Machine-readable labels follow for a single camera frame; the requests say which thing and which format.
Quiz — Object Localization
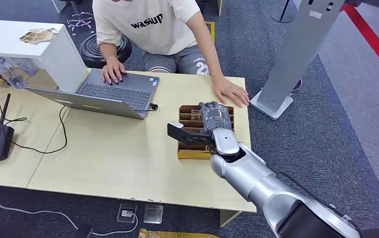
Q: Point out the person's right hand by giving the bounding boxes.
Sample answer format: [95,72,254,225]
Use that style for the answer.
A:
[101,56,127,86]

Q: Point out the person's left hand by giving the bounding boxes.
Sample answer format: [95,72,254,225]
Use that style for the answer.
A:
[211,75,251,109]

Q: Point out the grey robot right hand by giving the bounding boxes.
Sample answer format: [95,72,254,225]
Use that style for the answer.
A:
[198,101,233,134]

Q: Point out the wooden card organizer box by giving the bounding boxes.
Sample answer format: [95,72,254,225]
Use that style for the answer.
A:
[177,104,235,161]

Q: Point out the person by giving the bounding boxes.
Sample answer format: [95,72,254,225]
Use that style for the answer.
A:
[92,0,251,109]

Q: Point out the grey laptop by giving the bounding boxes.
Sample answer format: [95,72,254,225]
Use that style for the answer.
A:
[23,68,161,121]

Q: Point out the black round stool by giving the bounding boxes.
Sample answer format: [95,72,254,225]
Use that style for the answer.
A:
[79,33,133,69]

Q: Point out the chrome chair base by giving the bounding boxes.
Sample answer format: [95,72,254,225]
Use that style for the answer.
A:
[66,10,95,36]

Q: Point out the silver kiosk stand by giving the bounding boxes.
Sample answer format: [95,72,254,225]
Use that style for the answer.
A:
[250,0,346,121]

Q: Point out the stack of printed cards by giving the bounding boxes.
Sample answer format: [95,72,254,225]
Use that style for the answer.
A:
[19,28,59,45]

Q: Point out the white shelf cabinet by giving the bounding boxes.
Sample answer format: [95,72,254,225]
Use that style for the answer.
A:
[0,18,89,94]

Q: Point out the pale wooden table leg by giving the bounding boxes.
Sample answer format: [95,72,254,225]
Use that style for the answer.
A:
[219,210,243,228]

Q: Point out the clear plastic bag with bottles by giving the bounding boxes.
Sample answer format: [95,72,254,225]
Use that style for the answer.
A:
[0,56,40,89]

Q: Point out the silver floor plate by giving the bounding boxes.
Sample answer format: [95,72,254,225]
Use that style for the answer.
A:
[143,203,164,225]

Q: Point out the gold foil package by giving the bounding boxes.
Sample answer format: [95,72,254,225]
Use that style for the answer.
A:
[138,228,222,238]

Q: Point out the floor socket box with plug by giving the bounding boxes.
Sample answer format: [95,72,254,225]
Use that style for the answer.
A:
[116,201,138,224]

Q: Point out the red floor tape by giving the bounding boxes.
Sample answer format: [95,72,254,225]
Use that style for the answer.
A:
[341,3,379,83]

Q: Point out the black laptop plug cable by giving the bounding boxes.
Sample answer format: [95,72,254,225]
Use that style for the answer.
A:
[136,103,159,114]

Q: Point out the yellow frame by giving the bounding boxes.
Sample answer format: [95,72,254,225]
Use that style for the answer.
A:
[205,21,216,43]

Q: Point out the long black controller cable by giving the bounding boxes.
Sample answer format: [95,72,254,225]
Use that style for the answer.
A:
[11,106,68,155]

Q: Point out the thin black looped cable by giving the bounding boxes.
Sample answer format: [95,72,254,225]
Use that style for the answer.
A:
[0,93,28,123]

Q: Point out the white plug cable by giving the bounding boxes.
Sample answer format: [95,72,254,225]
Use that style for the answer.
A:
[90,214,139,238]

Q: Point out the white floor cable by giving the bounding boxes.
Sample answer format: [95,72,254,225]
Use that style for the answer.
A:
[0,194,79,231]

